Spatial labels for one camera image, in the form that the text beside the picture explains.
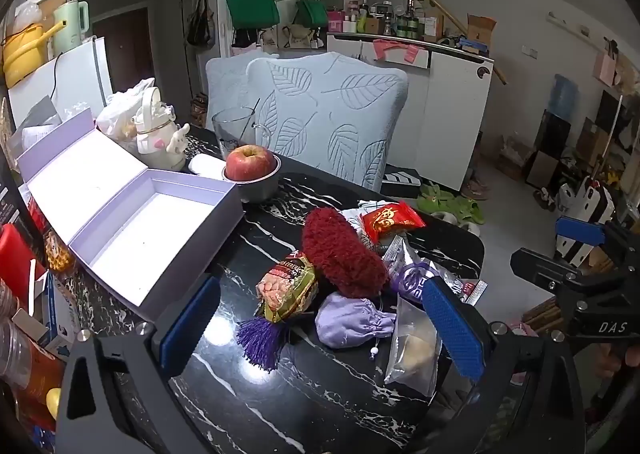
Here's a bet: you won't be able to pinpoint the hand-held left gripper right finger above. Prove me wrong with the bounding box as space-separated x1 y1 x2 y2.
410 278 587 454

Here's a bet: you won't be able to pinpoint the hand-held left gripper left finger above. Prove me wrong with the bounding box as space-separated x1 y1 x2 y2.
55 274 223 454

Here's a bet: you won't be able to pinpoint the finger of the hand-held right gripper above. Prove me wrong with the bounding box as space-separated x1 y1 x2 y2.
555 216 640 261
510 247 602 293

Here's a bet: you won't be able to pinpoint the clear pastry packet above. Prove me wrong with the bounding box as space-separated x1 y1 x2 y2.
384 296 443 397

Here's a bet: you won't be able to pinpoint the purple print silver packet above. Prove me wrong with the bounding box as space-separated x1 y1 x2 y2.
390 254 488 307

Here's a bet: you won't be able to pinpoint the purple tassel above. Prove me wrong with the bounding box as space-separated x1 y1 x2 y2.
236 316 291 374

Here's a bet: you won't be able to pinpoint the purple gift box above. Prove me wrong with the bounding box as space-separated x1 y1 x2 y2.
17 108 245 322

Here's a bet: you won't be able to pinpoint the plain silver foil packet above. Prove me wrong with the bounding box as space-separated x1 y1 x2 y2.
382 235 418 267

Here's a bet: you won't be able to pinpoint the peanut snack packet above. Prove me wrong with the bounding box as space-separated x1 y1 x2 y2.
256 250 320 323

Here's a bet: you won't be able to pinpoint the purple satin drawstring pouch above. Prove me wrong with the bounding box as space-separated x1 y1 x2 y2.
315 293 397 350

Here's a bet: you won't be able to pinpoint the red snack packet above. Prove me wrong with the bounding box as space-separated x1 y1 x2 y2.
361 201 427 245

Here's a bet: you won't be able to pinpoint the red fluffy pouch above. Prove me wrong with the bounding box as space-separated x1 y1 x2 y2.
301 207 390 299

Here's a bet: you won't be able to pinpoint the white printed pouch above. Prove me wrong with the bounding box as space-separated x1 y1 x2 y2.
341 199 386 255

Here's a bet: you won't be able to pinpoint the person's right hand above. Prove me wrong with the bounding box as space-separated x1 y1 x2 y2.
599 348 640 385

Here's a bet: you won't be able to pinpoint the green slipper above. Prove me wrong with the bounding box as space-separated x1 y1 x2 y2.
447 197 487 225
416 182 456 215

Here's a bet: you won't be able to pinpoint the pink shoes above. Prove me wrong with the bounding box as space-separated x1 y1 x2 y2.
460 174 491 201

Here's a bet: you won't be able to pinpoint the blue water jug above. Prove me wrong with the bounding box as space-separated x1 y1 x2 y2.
547 74 581 122

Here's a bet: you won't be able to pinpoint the small metal bowl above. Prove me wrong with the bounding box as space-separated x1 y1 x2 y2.
222 154 282 203

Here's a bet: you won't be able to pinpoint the black striped shoebox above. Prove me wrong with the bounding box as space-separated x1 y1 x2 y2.
381 166 423 199

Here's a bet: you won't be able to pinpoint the rolled white towel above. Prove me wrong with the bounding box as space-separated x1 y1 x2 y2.
188 154 227 181

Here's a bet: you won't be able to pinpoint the white cabinet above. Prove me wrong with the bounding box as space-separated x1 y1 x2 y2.
326 32 496 192

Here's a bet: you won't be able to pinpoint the red apple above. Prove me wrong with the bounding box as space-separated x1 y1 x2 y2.
226 145 277 181

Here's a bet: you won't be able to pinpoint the cream cartoon water bottle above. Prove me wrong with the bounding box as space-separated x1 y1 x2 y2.
131 87 191 172

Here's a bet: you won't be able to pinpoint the red plastic container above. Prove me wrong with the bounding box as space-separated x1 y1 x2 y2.
0 224 48 307

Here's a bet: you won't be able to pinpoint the clear glass mug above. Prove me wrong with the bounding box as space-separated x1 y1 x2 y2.
212 107 273 162

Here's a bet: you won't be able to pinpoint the brown patterned bag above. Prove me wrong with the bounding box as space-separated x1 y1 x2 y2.
190 92 208 129

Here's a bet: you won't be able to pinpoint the clear plastic bag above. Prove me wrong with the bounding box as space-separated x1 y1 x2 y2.
96 78 157 141

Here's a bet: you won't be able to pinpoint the cardboard box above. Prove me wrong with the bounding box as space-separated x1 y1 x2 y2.
466 14 497 45

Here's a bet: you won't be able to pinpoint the large leaf-pattern chair cover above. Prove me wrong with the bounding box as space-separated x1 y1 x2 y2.
246 52 409 193

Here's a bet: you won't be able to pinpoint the grey plastic mailer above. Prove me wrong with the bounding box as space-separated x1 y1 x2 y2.
15 96 63 135

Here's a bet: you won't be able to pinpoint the pink cloth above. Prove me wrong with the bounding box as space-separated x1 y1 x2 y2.
372 38 420 65

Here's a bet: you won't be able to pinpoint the white fridge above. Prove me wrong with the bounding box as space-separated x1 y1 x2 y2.
7 36 113 135

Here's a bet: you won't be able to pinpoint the row of cosmetic bottles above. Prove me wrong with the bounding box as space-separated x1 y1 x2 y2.
327 0 446 42

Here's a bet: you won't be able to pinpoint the dark wooden door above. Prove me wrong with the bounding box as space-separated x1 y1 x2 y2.
92 8 156 99

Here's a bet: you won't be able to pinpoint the dark handbag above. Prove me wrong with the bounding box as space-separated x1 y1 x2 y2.
186 0 217 50

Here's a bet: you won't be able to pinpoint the wide green tote bag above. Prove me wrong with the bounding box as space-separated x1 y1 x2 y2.
226 0 280 29

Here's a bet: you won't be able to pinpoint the yellow pot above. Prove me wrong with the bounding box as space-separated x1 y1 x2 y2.
2 24 68 89

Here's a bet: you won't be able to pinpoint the pale green kettle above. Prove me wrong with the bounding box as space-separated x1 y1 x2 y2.
52 0 91 54

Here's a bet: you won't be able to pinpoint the small green tote bag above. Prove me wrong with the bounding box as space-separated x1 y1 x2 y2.
295 0 330 32

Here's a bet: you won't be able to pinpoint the black power cable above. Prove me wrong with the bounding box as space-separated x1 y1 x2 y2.
48 51 63 99

